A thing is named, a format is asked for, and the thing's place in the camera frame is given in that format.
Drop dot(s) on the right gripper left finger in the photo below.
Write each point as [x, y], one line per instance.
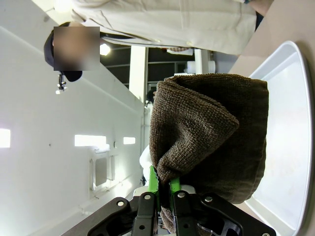
[151, 182]

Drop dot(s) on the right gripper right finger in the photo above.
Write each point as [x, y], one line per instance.
[175, 186]

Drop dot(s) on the brown microfibre cloth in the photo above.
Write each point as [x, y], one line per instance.
[209, 123]

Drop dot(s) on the person's left sleeved forearm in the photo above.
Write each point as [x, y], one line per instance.
[233, 9]

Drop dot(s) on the person's left hand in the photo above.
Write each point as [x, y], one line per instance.
[262, 6]

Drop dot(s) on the rectangular ceiling light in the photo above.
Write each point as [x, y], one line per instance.
[129, 140]
[4, 138]
[89, 140]

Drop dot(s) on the white ceiling air vent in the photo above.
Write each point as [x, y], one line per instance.
[101, 170]

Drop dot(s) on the white building pillar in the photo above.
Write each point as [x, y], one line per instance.
[139, 71]

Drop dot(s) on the silver metal tray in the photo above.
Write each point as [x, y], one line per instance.
[288, 123]

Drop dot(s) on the small black hanging device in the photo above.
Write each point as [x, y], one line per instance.
[61, 84]

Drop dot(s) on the round ceiling lamp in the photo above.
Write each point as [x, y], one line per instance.
[104, 49]

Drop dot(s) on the person in beige jacket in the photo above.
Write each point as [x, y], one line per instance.
[172, 29]

